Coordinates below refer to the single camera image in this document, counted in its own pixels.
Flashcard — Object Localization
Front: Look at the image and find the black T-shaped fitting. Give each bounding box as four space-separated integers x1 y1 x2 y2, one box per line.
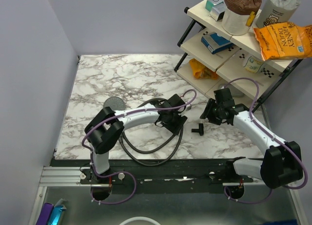
191 123 204 136

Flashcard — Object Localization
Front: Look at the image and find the black metal shower hose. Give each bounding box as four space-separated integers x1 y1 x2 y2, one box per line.
119 97 184 167

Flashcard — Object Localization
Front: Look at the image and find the grey shower head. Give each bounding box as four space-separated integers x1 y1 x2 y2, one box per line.
103 96 126 111

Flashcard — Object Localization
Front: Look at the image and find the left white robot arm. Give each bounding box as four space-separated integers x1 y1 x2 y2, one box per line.
83 94 189 184

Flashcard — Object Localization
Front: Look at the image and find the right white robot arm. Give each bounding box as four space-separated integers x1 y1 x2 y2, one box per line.
200 88 303 189

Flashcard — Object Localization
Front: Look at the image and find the orange snack bag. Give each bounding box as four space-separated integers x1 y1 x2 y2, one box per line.
189 58 218 80

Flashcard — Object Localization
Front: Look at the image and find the cream three-tier shelf rack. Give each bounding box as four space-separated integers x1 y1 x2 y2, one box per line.
174 0 301 110

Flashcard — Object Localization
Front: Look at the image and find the blue box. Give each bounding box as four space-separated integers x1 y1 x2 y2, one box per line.
201 32 234 55

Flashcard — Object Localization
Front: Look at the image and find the orange honey dijon bag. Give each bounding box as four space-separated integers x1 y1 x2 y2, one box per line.
253 21 312 61

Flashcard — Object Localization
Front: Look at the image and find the yellow clip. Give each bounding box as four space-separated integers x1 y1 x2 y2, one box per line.
246 11 256 27

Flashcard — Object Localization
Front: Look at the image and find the silver small box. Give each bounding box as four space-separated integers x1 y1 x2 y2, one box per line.
210 3 225 21

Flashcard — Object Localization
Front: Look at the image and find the white round rim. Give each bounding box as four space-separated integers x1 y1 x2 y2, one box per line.
119 216 160 225

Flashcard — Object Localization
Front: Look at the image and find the white cup brown lid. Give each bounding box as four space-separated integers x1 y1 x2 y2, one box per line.
222 0 262 36

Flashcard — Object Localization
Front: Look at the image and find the teal small box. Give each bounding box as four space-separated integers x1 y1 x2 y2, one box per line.
205 0 224 12

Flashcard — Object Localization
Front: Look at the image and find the grey cylindrical canister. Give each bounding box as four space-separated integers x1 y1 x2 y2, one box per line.
256 0 301 28

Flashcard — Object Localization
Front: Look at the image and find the purple box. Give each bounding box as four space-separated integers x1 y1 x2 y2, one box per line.
36 203 54 225

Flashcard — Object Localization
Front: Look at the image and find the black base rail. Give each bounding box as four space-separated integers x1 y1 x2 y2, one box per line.
80 159 253 195

